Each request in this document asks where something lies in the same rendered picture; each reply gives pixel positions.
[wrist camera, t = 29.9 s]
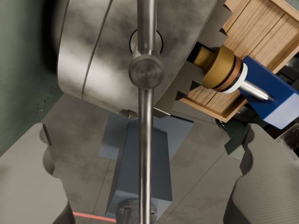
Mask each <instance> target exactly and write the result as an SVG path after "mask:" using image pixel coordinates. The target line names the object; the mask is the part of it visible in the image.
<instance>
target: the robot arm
mask: <svg viewBox="0 0 299 224"><path fill-rule="evenodd" d="M50 145H52V143H51V140H50V137H49V134H48V131H47V128H46V125H45V123H37V124H34V125H33V126H32V127H31V128H30V129H29V130H28V131H27V132H26V133H25V134H24V135H23V136H22V137H21V138H20V139H19V140H18V141H17V142H15V143H14V144H13V145H12V146H11V147H10V148H9V149H8V150H7V151H6V152H5V153H4V154H3V155H2V156H1V157H0V224H76V221H75V218H74V215H73V212H72V209H71V206H70V203H69V200H68V198H67V195H66V192H65V188H64V186H63V183H62V181H61V179H59V178H57V177H55V176H53V172H54V170H55V166H54V163H53V160H52V157H51V154H50V151H49V147H50ZM241 145H243V146H244V148H245V153H244V156H243V158H242V161H241V164H240V169H241V171H242V174H243V176H240V177H239V178H237V180H236V182H235V185H234V188H233V190H232V193H231V195H230V198H229V200H228V203H227V206H226V210H225V214H224V217H223V223H224V224H299V165H298V164H297V163H296V161H295V160H294V159H293V158H292V157H291V156H290V154H289V153H288V152H287V151H286V150H285V149H284V148H283V147H282V146H281V145H280V144H278V143H277V142H276V141H275V140H274V139H273V138H272V137H271V136H270V135H269V134H268V133H267V132H266V131H264V130H263V129H262V128H261V127H260V126H259V125H257V124H250V123H248V124H247V127H246V130H245V133H244V137H243V140H242V144H241ZM157 217H158V209H157V207H156V206H155V205H154V204H153V203H151V224H156V220H157ZM115 218H116V224H139V199H128V200H124V201H122V202H120V203H118V205H117V206H116V211H115Z"/></svg>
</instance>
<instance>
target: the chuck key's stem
mask: <svg viewBox="0 0 299 224"><path fill-rule="evenodd" d="M128 74H129V78H130V80H131V82H132V83H133V84H134V85H135V86H136V87H138V88H140V89H145V90H148V89H153V88H155V87H157V86H158V85H159V84H160V83H161V82H162V80H163V78H164V74H165V70H164V66H163V62H162V58H161V55H160V52H159V48H158V45H157V43H156V50H155V51H153V50H147V49H146V50H139V51H138V50H137V43H136V44H135V46H134V50H133V54H132V58H131V62H130V65H129V71H128Z"/></svg>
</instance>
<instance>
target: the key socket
mask: <svg viewBox="0 0 299 224"><path fill-rule="evenodd" d="M136 43H137V29H136V30H135V31H134V32H133V34H132V36H131V39H130V49H131V51H132V53H133V50H134V46H135V44H136ZM156 43H157V45H158V48H159V52H161V50H162V38H161V36H160V34H159V32H158V31H157V30H156Z"/></svg>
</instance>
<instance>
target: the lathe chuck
mask: <svg viewBox="0 0 299 224"><path fill-rule="evenodd" d="M217 1H218V0H157V24H156V30H157V31H158V32H159V34H160V36H161V38H162V50H161V52H160V55H161V58H162V62H163V66H164V70H165V74H164V78H163V80H162V82H161V83H160V84H159V85H158V86H157V87H155V88H154V105H155V104H156V103H157V102H158V101H159V99H160V98H161V97H162V95H163V94H164V93H165V91H166V90H167V88H168V87H169V86H170V84H171V83H172V82H173V80H174V79H175V77H176V75H177V74H178V72H179V71H180V69H181V68H182V66H183V65H184V63H185V61H186V59H187V58H188V56H189V54H190V53H191V51H192V49H193V48H194V46H195V44H196V42H197V41H198V39H199V37H200V35H201V33H202V31H203V29H204V27H205V25H206V24H207V21H208V19H209V17H210V16H211V13H212V11H213V9H214V7H215V5H216V3H217ZM136 29H137V0H112V1H111V4H110V7H109V9H108V12H107V15H106V17H105V20H104V23H103V26H102V28H101V32H100V35H99V37H98V40H97V44H96V47H95V49H94V52H93V56H92V59H91V62H90V65H89V69H88V73H87V77H86V80H85V85H84V90H83V99H84V100H85V101H87V102H90V103H92V104H94V105H97V106H99V107H101V108H104V109H106V110H109V111H111V112H114V113H116V114H118V115H121V116H123V117H126V118H128V119H130V120H136V119H137V117H134V116H132V115H128V114H125V113H123V111H122V109H124V110H128V109H129V110H132V111H134V112H136V115H138V87H136V86H135V85H134V84H133V83H132V82H131V80H130V78H129V74H128V71H129V65H130V62H131V58H132V54H133V53H132V51H131V49H130V39H131V36H132V34H133V32H134V31H135V30H136Z"/></svg>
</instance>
